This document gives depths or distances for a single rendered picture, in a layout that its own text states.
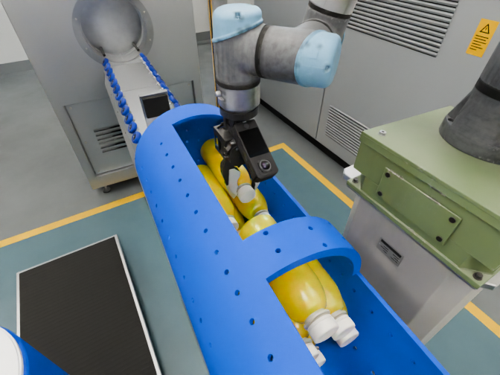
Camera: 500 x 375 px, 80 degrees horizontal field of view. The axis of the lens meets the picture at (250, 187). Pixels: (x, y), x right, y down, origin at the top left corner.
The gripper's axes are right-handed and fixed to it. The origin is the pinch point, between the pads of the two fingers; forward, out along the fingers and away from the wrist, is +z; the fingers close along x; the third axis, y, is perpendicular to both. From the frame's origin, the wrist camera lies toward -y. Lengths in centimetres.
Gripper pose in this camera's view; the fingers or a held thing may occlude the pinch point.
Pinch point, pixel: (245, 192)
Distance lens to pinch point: 66.0
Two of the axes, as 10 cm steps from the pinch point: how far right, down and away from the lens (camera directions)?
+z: 0.0, 7.4, 6.8
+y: -4.6, -6.0, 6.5
